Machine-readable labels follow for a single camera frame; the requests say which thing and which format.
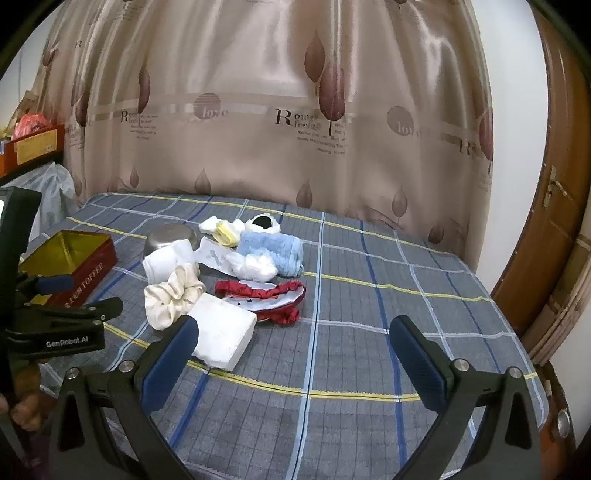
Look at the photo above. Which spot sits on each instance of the person's left hand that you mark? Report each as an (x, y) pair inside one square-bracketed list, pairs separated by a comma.
[(32, 410)]

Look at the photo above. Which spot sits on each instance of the red plastic bag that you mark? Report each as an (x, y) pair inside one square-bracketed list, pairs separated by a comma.
[(30, 124)]

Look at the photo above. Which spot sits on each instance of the white sock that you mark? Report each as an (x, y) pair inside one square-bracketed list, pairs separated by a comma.
[(166, 263)]

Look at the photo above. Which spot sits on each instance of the small white cloth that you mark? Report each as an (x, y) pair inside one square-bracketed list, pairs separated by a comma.
[(208, 225)]

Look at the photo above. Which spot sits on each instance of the white square cloth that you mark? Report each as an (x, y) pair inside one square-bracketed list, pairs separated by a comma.
[(221, 327)]

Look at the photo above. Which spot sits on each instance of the steel bowl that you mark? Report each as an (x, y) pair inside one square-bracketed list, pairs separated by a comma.
[(168, 235)]

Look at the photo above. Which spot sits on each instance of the light blue towel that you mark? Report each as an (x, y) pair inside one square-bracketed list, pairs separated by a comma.
[(272, 247)]

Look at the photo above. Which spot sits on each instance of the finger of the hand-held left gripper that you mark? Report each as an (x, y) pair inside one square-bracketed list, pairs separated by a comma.
[(78, 310), (55, 284)]

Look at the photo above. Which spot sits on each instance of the red ruffled cloth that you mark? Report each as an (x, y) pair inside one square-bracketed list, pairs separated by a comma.
[(240, 290)]

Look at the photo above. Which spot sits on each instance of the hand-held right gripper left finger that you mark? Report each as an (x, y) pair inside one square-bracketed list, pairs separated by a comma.
[(168, 364)]

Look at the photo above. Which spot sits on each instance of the white printed cloth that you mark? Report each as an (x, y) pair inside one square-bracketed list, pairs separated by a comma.
[(212, 254)]

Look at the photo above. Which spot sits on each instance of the beige leaf print curtain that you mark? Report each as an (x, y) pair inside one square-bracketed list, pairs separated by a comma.
[(277, 69)]

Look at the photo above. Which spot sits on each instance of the white cloth with yellow trim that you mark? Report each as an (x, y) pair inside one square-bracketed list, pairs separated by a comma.
[(226, 233)]

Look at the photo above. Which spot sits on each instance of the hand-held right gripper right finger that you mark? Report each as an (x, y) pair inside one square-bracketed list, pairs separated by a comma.
[(420, 364)]

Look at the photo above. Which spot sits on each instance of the cream scrunchie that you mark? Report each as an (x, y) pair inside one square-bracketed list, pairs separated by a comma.
[(166, 300)]

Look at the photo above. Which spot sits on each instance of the brown wooden door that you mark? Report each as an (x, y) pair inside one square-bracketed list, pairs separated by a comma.
[(545, 230)]

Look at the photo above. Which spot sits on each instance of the brown wooden furniture piece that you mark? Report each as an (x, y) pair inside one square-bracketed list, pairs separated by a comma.
[(549, 401)]

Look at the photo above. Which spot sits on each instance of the fluffy white black item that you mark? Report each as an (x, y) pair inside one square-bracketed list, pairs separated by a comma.
[(272, 226)]

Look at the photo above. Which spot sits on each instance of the red cardboard box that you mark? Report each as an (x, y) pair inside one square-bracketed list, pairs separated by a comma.
[(41, 143)]

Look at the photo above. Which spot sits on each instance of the grey plaid tablecloth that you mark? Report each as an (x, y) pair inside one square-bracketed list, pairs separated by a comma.
[(369, 300)]

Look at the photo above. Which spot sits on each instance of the metal door latch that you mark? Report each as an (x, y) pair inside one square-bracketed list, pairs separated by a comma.
[(551, 184)]

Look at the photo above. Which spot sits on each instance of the translucent plastic table cover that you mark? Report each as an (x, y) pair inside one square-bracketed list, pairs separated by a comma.
[(55, 184)]

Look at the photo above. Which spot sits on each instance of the orange box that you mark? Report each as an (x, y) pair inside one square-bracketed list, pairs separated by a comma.
[(7, 164)]

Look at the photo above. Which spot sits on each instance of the red tin box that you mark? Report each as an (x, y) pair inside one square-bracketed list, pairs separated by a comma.
[(92, 272)]

